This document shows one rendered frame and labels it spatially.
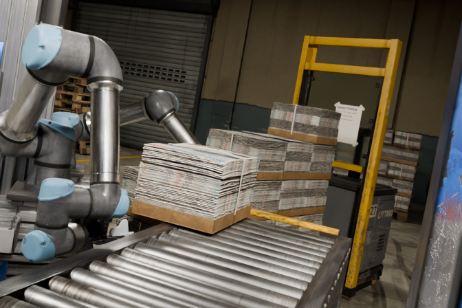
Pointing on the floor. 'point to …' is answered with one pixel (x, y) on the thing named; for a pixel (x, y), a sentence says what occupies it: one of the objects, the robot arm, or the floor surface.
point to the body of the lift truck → (346, 223)
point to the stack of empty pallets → (71, 97)
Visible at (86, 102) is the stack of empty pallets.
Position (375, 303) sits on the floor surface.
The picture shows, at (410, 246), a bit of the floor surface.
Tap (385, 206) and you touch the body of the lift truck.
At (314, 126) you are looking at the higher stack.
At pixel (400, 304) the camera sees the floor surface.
